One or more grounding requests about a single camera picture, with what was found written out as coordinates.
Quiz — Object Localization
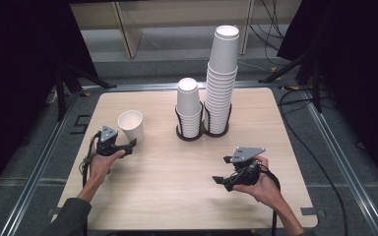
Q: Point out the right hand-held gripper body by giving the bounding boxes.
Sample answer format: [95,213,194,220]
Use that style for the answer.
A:
[225,147,266,191]

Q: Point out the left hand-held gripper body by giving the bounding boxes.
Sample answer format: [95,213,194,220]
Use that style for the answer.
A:
[95,125,126,156]

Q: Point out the white paper cup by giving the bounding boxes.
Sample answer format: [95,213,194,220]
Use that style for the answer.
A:
[117,109,146,143]

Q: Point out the black wire cup holder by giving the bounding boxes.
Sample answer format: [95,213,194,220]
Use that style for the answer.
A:
[174,101,233,143]

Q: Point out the tall stack of white cups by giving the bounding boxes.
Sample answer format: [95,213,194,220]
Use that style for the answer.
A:
[204,25,240,135]

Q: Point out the person's left hand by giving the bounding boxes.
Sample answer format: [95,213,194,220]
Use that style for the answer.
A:
[88,148,126,182]

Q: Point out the person's right hand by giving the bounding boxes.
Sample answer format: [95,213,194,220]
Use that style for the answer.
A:
[232,155,285,207]

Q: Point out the black metal stand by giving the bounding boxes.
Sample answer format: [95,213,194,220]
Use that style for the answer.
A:
[258,48,325,114]
[53,62,118,121]

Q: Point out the short stack of white cups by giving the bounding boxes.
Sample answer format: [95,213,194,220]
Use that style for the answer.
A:
[175,77,204,139]

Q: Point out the dark curtain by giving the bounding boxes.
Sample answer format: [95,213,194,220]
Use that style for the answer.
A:
[0,0,100,205]
[277,0,378,188]

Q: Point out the light wooden shelf unit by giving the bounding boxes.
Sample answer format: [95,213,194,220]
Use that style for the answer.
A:
[70,0,256,60]

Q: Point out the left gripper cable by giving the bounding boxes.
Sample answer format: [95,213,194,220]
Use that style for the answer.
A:
[80,131,102,189]

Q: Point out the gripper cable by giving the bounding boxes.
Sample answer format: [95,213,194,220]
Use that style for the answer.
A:
[80,131,102,189]
[258,163,282,236]

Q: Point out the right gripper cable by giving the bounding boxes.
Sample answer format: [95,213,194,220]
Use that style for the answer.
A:
[258,163,282,236]

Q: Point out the metal floor rail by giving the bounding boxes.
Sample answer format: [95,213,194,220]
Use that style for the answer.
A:
[82,80,284,93]
[303,94,378,236]
[0,89,84,236]

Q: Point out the black floor cable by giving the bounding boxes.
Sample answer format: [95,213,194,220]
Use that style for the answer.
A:
[277,87,349,236]

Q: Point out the bundle of black cables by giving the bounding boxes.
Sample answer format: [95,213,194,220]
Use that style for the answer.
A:
[249,0,287,55]

